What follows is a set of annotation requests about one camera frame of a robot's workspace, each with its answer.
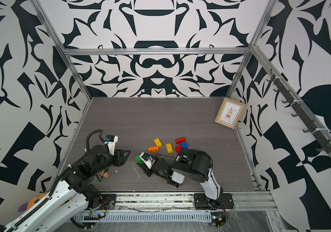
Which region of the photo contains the light green square lego brick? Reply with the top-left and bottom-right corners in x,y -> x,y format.
135,155 -> 142,163

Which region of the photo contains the yellow curved lego brick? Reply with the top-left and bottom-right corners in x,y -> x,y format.
166,143 -> 173,154
154,138 -> 162,148

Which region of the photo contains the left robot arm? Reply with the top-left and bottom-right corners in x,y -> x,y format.
0,130 -> 131,232

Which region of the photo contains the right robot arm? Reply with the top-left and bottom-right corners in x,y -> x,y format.
135,148 -> 234,210

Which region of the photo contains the small ice cream toy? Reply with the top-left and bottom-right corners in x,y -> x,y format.
98,171 -> 109,178

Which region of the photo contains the orange long lego brick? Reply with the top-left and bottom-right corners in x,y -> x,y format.
148,146 -> 159,153

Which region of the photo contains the red square lego brick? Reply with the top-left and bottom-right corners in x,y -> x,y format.
175,145 -> 182,153

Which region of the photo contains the red flat lego brick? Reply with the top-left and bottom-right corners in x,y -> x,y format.
176,137 -> 186,144

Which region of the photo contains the blue square lego brick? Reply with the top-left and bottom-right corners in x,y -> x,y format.
181,142 -> 188,148

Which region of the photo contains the orange plush shark toy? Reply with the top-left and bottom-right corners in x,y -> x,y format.
18,193 -> 47,213

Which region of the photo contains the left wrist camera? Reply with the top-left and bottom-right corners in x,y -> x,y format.
104,135 -> 118,156

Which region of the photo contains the white cable duct strip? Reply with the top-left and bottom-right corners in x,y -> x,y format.
74,211 -> 212,223

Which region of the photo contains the wooden picture frame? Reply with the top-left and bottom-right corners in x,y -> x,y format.
214,98 -> 246,130

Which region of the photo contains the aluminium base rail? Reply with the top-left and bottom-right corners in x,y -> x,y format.
102,191 -> 278,212

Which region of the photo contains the wall hook rack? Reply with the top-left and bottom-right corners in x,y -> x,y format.
268,74 -> 331,154

